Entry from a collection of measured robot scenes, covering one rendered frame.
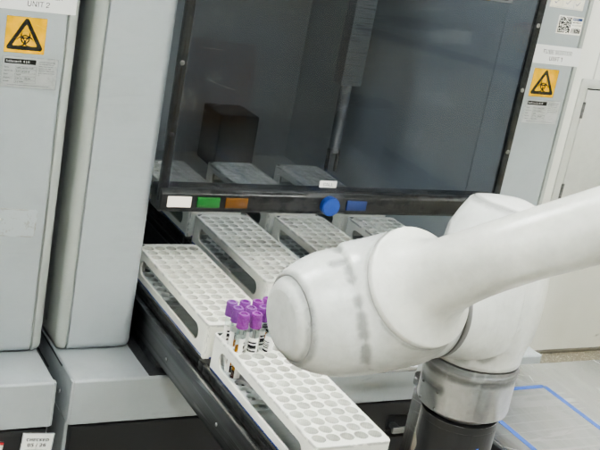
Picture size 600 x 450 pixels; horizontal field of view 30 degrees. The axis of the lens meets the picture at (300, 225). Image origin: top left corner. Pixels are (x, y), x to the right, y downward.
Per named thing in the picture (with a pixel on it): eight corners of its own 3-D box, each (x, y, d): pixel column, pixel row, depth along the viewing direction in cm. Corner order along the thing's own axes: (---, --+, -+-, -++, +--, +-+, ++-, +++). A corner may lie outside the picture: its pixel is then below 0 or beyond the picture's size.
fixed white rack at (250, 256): (188, 247, 194) (194, 213, 192) (241, 247, 199) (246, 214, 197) (259, 320, 170) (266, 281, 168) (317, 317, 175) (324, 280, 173)
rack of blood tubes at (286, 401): (205, 373, 149) (212, 331, 147) (272, 370, 154) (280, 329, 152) (305, 497, 125) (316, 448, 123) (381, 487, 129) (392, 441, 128)
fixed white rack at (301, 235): (267, 247, 202) (273, 214, 200) (315, 247, 206) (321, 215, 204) (345, 316, 177) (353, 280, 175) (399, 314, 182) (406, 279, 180)
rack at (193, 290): (131, 280, 175) (137, 244, 173) (190, 279, 180) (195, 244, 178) (201, 367, 151) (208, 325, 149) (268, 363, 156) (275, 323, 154)
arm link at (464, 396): (408, 335, 108) (395, 390, 110) (462, 378, 101) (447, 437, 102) (483, 331, 113) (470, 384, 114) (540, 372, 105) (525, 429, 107)
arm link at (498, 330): (472, 324, 114) (375, 337, 106) (507, 179, 109) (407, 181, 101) (552, 370, 106) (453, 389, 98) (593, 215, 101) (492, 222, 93)
